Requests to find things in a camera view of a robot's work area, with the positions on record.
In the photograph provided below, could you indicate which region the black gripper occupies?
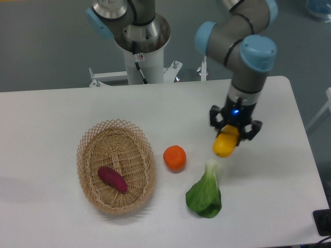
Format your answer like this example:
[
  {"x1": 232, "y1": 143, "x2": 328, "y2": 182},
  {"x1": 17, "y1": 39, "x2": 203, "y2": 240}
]
[{"x1": 209, "y1": 96, "x2": 263, "y2": 146}]

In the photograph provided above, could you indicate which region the yellow mango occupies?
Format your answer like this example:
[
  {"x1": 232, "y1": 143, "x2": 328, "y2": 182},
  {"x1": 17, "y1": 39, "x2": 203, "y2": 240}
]
[{"x1": 213, "y1": 125, "x2": 239, "y2": 158}]

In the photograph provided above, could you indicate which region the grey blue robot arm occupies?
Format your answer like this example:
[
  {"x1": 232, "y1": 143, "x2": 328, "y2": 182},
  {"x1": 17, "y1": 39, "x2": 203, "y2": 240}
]
[{"x1": 85, "y1": 1, "x2": 278, "y2": 144}]

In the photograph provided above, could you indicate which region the woven wicker basket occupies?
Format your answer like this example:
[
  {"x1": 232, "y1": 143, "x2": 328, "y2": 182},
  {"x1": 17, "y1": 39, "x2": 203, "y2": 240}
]
[{"x1": 77, "y1": 119, "x2": 156, "y2": 215}]

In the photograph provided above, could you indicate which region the orange tangerine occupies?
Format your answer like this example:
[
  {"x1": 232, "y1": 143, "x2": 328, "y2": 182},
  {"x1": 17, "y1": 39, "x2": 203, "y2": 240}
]
[{"x1": 163, "y1": 145, "x2": 187, "y2": 173}]

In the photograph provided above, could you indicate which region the green bok choy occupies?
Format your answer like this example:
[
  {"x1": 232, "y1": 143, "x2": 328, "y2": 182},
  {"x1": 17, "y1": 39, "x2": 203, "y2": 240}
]
[{"x1": 185, "y1": 159, "x2": 222, "y2": 219}]

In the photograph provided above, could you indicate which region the black device at table edge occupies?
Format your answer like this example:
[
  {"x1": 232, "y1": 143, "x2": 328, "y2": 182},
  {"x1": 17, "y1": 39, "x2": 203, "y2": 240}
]
[{"x1": 313, "y1": 209, "x2": 330, "y2": 237}]

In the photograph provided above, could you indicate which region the purple sweet potato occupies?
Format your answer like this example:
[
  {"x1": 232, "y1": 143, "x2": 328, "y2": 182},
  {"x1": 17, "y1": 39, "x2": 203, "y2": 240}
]
[{"x1": 97, "y1": 166, "x2": 128, "y2": 193}]

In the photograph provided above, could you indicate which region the blue bag in corner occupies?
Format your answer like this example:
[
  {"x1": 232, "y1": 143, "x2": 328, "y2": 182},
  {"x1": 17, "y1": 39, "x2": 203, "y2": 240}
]
[{"x1": 306, "y1": 0, "x2": 330, "y2": 23}]

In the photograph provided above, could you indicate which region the white levelling foot bracket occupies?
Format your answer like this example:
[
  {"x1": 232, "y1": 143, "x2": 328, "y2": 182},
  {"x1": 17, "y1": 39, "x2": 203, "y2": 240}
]
[{"x1": 197, "y1": 56, "x2": 208, "y2": 81}]

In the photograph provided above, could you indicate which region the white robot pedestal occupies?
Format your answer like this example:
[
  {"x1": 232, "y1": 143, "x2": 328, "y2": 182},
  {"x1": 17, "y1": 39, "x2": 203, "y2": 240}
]
[{"x1": 88, "y1": 13, "x2": 184, "y2": 87}]

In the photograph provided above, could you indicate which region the white frame at right edge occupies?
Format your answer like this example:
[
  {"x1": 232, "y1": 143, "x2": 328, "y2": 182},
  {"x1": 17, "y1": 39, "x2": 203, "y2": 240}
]
[{"x1": 305, "y1": 87, "x2": 330, "y2": 134}]

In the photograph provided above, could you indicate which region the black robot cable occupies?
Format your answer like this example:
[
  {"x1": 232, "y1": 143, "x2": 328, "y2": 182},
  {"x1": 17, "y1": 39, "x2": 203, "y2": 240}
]
[{"x1": 131, "y1": 40, "x2": 149, "y2": 85}]

